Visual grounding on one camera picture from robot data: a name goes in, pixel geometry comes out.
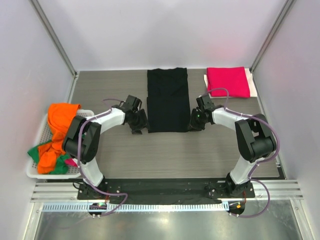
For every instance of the pink t-shirt in basket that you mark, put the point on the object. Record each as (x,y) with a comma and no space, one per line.
(71,162)

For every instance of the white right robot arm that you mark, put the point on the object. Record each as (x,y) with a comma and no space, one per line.
(254,136)

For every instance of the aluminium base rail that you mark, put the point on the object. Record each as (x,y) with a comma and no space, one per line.
(65,192)

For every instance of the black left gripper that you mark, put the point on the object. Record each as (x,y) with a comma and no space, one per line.
(136,130)

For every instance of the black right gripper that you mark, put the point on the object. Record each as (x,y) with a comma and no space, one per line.
(194,125)

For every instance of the orange t-shirt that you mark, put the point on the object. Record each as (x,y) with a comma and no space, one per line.
(59,119)

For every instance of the folded white t-shirt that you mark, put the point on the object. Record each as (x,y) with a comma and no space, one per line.
(249,75)

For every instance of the green t-shirt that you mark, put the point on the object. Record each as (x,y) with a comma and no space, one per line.
(33,152)

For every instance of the left aluminium frame post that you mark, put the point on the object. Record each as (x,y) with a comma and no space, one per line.
(53,36)

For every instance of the folded pink t-shirt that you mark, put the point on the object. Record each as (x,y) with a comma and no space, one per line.
(233,79)

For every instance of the right aluminium frame post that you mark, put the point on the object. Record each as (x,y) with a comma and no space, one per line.
(285,9)

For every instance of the aluminium frame post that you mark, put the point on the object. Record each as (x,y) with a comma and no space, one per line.
(53,36)
(285,9)

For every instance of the white slotted cable duct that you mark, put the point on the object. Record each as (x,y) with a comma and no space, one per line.
(96,207)

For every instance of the black t-shirt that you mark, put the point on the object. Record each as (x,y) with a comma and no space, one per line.
(168,104)

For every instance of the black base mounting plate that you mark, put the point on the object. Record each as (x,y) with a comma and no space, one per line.
(163,190)

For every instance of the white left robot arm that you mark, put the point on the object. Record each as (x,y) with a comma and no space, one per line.
(83,137)

